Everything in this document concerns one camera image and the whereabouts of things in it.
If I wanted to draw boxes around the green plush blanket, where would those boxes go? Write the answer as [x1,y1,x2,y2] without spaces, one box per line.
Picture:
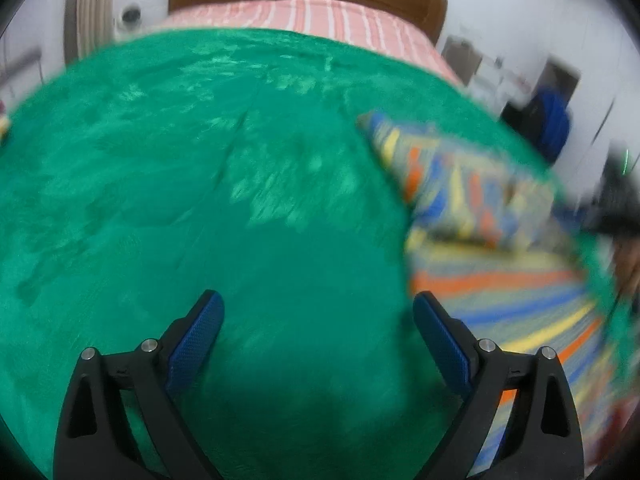
[0,28,632,480]

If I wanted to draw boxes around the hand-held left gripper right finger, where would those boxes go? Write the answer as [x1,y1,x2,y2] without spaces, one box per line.
[412,291,585,480]

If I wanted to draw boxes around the pink striped bedsheet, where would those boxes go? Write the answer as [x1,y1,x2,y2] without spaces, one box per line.
[150,0,465,87]

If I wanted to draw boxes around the striped knit shirt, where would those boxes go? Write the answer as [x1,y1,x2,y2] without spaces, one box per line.
[356,110,623,476]

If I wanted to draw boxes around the beige curtain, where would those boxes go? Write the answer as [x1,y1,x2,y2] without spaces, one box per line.
[64,0,117,63]

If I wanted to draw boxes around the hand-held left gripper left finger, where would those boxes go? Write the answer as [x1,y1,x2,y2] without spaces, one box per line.
[52,289,225,480]

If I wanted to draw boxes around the blue jacket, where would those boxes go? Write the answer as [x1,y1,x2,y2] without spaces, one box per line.
[529,87,572,157]

